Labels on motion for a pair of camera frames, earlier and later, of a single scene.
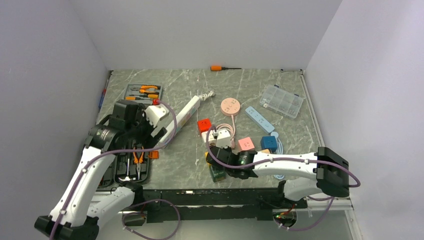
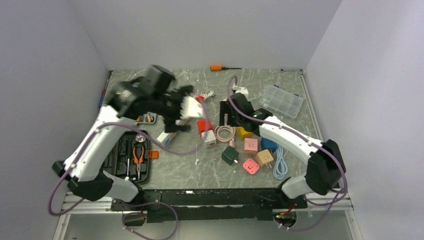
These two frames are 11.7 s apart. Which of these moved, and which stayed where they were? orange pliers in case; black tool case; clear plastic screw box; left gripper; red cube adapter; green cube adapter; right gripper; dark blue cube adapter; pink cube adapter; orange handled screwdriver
Moved: left gripper; green cube adapter; right gripper; pink cube adapter
Stayed: black tool case; orange handled screwdriver; dark blue cube adapter; orange pliers in case; clear plastic screw box; red cube adapter
